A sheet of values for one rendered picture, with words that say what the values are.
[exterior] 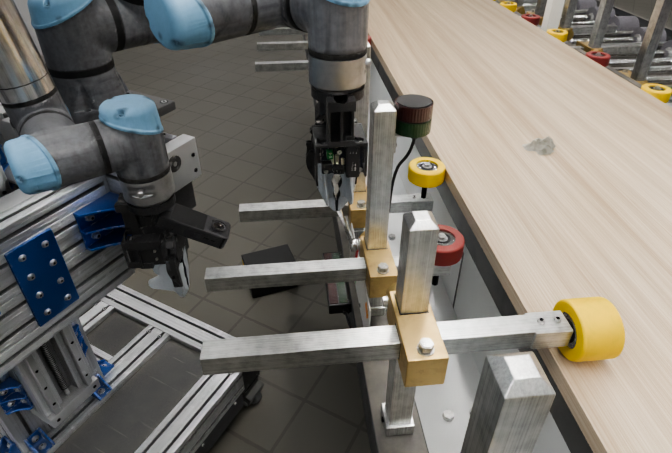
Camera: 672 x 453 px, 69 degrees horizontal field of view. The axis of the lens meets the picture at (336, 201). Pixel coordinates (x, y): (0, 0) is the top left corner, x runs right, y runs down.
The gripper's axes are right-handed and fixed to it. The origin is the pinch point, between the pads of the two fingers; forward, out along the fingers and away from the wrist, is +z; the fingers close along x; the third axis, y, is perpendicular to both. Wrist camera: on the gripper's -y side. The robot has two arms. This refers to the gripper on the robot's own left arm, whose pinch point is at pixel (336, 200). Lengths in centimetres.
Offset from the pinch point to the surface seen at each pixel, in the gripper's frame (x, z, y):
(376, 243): 7.7, 12.2, -3.6
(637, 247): 52, 10, 4
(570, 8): 116, 6, -146
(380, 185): 7.8, -0.2, -3.6
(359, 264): 4.3, 14.5, -0.9
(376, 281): 6.6, 14.5, 3.7
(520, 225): 34.4, 10.5, -4.0
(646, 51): 115, 8, -91
